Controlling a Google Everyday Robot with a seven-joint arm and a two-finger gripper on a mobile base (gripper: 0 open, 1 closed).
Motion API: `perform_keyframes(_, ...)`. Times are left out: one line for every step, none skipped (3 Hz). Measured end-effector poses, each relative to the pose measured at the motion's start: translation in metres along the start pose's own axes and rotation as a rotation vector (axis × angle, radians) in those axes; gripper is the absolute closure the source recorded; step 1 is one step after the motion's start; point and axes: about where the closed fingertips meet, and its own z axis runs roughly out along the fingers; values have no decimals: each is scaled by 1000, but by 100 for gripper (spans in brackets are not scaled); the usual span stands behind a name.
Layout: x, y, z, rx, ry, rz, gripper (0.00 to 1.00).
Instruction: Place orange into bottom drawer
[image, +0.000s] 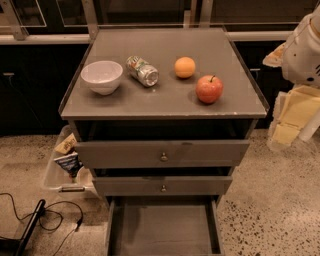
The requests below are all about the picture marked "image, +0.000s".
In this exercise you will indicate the grey middle drawer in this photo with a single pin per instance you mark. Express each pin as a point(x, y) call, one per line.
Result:
point(166, 185)

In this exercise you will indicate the grey top drawer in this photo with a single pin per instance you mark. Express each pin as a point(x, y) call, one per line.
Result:
point(161, 154)

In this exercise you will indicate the dark blue snack bag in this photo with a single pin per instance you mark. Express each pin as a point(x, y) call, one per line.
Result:
point(70, 163)

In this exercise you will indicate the grey drawer cabinet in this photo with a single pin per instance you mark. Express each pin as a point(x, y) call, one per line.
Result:
point(170, 110)

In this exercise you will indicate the white ceramic bowl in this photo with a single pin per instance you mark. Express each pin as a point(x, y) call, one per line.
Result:
point(102, 77)

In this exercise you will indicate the grey open bottom drawer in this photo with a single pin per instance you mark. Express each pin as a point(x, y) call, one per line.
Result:
point(163, 226)

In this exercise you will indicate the yellow snack packet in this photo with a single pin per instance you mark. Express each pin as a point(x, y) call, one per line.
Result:
point(66, 145)

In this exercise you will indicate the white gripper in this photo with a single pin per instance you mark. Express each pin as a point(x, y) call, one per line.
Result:
point(302, 60)

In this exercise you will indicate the red apple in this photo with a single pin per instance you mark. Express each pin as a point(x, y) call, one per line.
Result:
point(209, 89)

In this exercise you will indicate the white cylindrical post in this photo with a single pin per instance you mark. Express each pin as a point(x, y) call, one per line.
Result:
point(312, 126)

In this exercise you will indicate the silver soda can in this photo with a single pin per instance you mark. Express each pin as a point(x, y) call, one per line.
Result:
point(142, 71)

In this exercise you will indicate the orange fruit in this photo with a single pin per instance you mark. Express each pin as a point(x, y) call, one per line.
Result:
point(184, 67)

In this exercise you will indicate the black bar stand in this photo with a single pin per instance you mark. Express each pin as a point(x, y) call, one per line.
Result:
point(16, 246)

